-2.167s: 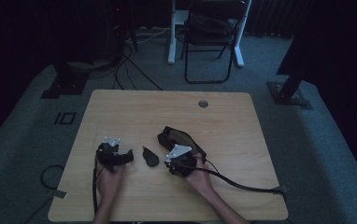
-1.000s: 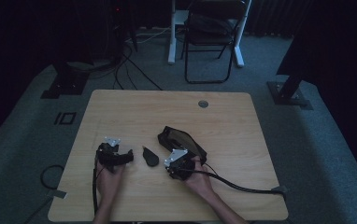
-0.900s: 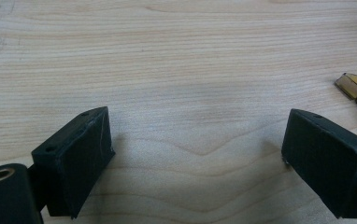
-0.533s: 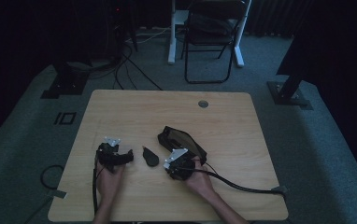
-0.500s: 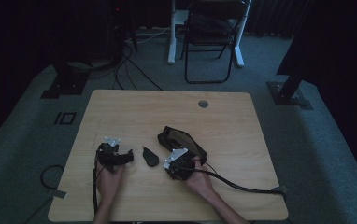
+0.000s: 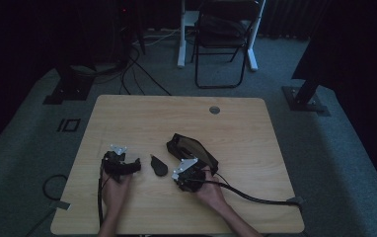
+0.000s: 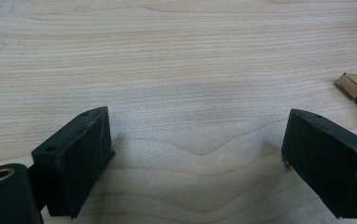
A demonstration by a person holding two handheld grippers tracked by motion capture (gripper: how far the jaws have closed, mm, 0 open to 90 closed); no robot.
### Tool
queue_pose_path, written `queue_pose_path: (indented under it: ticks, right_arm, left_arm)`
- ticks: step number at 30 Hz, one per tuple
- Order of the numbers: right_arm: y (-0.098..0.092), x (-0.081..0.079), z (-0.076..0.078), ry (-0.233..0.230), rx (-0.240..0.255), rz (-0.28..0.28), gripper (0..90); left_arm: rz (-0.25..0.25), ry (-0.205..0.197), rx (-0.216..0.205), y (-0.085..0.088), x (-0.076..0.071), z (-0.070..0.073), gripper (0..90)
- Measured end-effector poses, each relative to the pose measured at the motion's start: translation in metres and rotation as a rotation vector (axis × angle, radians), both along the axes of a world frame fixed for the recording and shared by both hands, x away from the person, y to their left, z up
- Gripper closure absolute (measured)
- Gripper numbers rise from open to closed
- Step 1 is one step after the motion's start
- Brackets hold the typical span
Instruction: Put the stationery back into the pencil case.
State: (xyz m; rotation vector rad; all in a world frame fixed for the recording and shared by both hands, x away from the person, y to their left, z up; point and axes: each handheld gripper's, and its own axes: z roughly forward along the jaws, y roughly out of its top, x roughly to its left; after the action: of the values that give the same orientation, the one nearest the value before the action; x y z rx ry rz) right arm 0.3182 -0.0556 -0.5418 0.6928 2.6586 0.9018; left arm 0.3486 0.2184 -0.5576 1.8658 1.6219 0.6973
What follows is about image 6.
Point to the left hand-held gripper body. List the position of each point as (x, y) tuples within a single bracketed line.
[(112, 166)]

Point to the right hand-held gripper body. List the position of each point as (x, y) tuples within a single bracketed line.
[(189, 176)]

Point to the dark teardrop-shaped pouch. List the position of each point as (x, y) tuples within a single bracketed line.
[(159, 167)]

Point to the black pencil case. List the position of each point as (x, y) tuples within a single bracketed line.
[(194, 148)]

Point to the person's left hand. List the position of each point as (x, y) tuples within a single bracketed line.
[(114, 194)]

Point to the person's right hand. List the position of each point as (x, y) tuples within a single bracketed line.
[(212, 192)]

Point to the grey tape strip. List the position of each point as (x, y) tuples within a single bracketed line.
[(295, 200), (60, 205)]

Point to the grey table grommet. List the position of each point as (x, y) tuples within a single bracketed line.
[(214, 110)]

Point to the black stand base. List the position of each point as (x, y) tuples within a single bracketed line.
[(303, 98), (69, 90)]

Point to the dark equipment rack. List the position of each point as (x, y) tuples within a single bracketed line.
[(125, 33)]

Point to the black folding chair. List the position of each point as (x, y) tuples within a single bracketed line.
[(221, 33)]

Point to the white desk frame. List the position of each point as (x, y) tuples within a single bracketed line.
[(181, 49)]

